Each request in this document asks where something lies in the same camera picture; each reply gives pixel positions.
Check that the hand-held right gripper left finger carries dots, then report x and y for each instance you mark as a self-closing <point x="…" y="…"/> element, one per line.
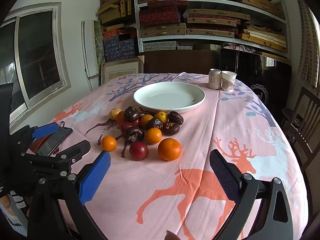
<point x="95" y="177"/>

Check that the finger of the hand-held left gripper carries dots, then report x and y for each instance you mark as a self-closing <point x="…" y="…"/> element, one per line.
<point x="77" y="148"/>
<point x="46" y="130"/>

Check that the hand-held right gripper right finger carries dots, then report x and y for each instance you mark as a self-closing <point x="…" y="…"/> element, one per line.
<point x="223" y="177"/>

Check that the small orange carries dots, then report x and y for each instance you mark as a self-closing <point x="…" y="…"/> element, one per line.
<point x="108" y="143"/>

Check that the pale yellow round fruit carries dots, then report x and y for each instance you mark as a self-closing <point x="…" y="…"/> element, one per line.
<point x="114" y="113"/>

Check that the dark brown water chestnut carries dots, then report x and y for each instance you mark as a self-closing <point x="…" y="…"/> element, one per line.
<point x="131" y="112"/>
<point x="175" y="117"/>
<point x="171" y="128"/>
<point x="134" y="133"/>
<point x="155" y="124"/>

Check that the large orange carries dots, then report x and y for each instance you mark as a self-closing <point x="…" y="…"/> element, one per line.
<point x="169" y="149"/>

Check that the yellowish orange with dark spot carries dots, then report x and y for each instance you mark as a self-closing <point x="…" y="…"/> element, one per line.
<point x="161" y="116"/>

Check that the white round plate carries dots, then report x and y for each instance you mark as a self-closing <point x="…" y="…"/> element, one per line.
<point x="170" y="97"/>

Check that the person's left forearm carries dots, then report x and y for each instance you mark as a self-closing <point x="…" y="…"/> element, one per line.
<point x="10" y="217"/>

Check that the black smartphone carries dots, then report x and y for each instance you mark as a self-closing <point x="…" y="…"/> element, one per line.
<point x="56" y="140"/>

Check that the pink deer print tablecloth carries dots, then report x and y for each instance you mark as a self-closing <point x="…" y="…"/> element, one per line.
<point x="150" y="180"/>

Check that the sliding glass window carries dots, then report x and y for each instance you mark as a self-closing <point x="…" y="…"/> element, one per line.
<point x="37" y="55"/>

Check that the white leaning board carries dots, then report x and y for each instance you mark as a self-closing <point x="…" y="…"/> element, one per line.
<point x="91" y="55"/>

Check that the white paper cup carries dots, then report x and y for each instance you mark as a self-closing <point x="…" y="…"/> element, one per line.
<point x="228" y="81"/>

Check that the white yogurt cup left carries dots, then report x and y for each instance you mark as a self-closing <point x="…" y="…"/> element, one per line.
<point x="214" y="80"/>

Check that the dark wooden chair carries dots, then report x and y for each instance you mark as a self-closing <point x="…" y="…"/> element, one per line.
<point x="303" y="120"/>

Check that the grey marbled board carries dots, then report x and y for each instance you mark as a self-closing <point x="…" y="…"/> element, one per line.
<point x="98" y="42"/>

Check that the pile of assorted patterned boxes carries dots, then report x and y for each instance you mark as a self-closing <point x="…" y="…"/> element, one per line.
<point x="117" y="47"/>

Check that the black panel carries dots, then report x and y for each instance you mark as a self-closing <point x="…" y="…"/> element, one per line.
<point x="240" y="62"/>

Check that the white metal shelf rack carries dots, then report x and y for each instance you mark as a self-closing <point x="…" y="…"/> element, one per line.
<point x="162" y="38"/>

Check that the rows of woven gift boxes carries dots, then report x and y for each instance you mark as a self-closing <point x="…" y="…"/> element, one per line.
<point x="162" y="30"/>

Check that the beige woven blind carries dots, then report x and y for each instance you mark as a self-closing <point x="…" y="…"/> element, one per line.
<point x="308" y="50"/>

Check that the pale wooden picture frame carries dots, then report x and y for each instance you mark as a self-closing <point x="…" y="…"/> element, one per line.
<point x="107" y="72"/>

